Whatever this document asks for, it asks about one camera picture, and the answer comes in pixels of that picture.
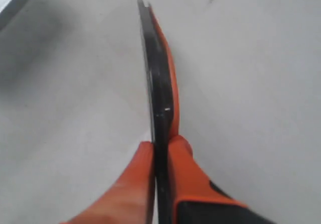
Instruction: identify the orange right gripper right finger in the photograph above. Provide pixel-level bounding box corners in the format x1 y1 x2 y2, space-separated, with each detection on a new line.
168 135 253 223

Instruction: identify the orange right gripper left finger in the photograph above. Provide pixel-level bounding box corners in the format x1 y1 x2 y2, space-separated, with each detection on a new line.
66 142 154 223

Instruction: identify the dark transparent lunch box lid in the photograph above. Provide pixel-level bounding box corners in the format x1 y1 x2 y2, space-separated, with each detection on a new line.
137 0 175 223

